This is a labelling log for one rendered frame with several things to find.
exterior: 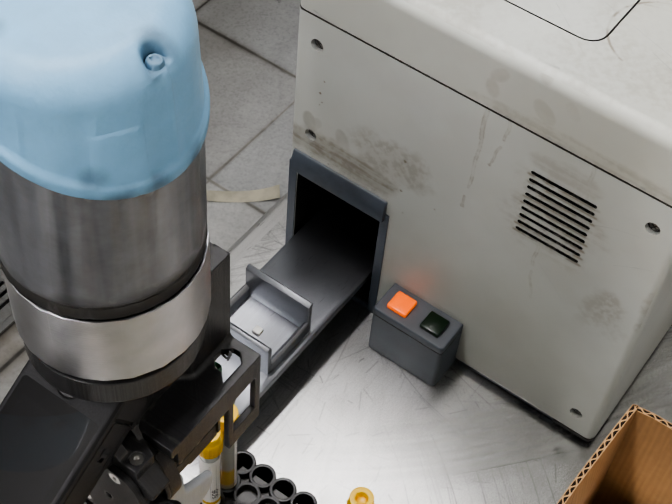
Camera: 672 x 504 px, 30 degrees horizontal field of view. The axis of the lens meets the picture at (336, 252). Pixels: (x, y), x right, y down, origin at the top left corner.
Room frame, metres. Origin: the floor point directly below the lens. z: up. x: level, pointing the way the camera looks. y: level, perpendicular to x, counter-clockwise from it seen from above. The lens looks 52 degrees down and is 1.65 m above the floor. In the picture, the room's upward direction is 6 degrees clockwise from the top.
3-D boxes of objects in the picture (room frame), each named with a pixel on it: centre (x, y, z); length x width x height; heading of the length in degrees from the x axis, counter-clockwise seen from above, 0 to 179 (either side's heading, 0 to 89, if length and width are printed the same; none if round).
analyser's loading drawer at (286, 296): (0.52, 0.04, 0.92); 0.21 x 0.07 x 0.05; 149
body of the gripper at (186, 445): (0.28, 0.08, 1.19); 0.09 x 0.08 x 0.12; 150
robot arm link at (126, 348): (0.28, 0.09, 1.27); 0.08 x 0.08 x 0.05
